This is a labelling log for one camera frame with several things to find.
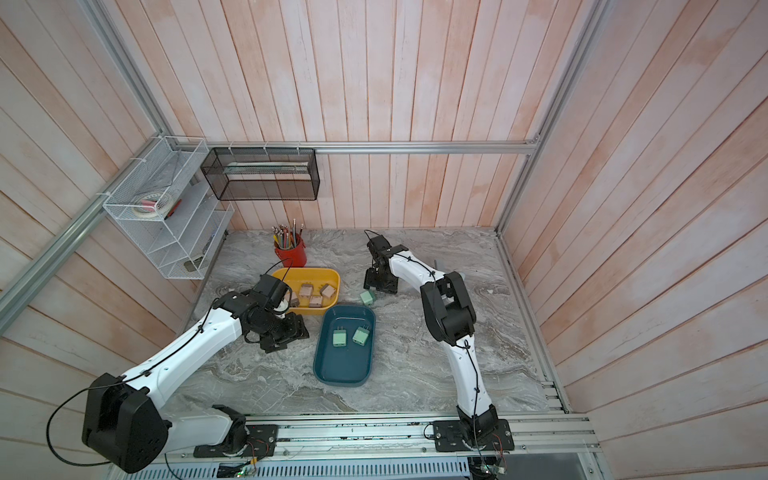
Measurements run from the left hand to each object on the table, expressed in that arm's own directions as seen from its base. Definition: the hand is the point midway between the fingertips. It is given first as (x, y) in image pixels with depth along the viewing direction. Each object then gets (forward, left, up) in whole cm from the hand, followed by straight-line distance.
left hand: (299, 343), depth 80 cm
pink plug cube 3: (+18, -1, -7) cm, 19 cm away
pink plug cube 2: (+22, +3, -8) cm, 24 cm away
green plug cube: (+5, -10, -7) cm, 13 cm away
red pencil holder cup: (+34, +9, -4) cm, 35 cm away
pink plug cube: (+4, -1, +16) cm, 16 cm away
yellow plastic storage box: (+27, -1, -7) cm, 28 cm away
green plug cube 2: (+6, -16, -8) cm, 19 cm away
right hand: (+25, -20, -9) cm, 33 cm away
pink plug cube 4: (+22, -5, -8) cm, 24 cm away
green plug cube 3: (+19, -18, -8) cm, 28 cm away
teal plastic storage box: (+1, -12, -10) cm, 15 cm away
